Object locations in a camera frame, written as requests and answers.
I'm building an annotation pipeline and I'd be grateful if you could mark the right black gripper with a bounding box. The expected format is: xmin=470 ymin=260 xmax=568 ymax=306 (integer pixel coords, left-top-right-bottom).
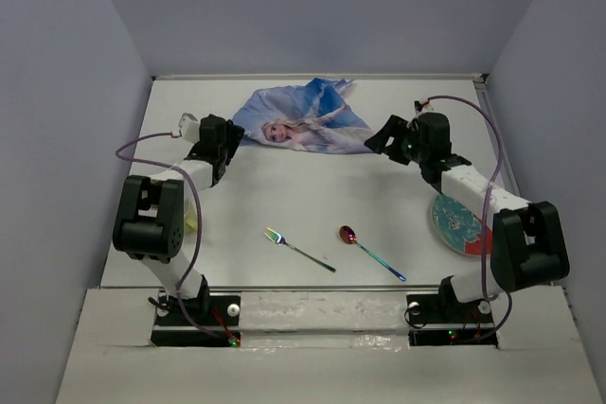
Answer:
xmin=363 ymin=114 xmax=428 ymax=166

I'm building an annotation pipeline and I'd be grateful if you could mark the blue princess print placemat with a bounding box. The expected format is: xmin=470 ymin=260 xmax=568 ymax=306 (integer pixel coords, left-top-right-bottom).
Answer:
xmin=232 ymin=78 xmax=374 ymax=154

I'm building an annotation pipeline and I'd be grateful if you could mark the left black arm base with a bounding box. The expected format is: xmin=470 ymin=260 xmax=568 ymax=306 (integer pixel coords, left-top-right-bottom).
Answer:
xmin=148 ymin=290 xmax=241 ymax=348

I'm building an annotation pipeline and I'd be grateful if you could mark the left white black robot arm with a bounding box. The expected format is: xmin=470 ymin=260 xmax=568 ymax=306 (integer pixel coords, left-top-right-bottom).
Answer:
xmin=112 ymin=114 xmax=244 ymax=324

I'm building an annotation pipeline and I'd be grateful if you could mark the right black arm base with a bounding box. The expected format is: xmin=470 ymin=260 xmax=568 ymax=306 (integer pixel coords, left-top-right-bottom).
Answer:
xmin=403 ymin=293 xmax=498 ymax=347

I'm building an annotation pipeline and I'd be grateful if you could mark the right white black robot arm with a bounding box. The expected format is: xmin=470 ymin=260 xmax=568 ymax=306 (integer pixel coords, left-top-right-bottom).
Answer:
xmin=365 ymin=113 xmax=570 ymax=321

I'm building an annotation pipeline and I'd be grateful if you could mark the pale yellow mug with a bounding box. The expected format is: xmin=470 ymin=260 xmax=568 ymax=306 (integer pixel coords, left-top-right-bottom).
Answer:
xmin=184 ymin=199 xmax=198 ymax=233

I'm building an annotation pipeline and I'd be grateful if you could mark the iridescent spoon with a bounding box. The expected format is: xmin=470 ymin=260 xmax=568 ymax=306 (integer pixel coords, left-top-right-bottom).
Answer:
xmin=338 ymin=225 xmax=406 ymax=282

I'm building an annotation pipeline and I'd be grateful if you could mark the iridescent fork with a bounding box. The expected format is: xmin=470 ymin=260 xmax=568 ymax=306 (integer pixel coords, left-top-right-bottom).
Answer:
xmin=264 ymin=227 xmax=336 ymax=273

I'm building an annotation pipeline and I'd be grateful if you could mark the teal and red plate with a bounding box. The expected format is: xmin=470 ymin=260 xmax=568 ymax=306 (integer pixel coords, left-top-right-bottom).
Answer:
xmin=430 ymin=194 xmax=482 ymax=258

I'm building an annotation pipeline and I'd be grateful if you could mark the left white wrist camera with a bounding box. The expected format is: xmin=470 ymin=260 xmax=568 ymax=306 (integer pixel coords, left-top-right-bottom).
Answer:
xmin=178 ymin=113 xmax=200 ymax=144

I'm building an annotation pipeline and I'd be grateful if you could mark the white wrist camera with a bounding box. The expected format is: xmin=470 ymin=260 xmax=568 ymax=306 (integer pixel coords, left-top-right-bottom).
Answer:
xmin=414 ymin=99 xmax=430 ymax=116
xmin=178 ymin=113 xmax=200 ymax=144

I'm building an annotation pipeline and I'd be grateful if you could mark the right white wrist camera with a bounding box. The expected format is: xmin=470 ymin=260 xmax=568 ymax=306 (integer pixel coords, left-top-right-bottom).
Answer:
xmin=414 ymin=99 xmax=430 ymax=116

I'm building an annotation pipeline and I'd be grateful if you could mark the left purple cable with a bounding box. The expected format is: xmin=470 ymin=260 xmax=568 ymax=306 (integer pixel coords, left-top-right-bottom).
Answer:
xmin=116 ymin=132 xmax=238 ymax=343

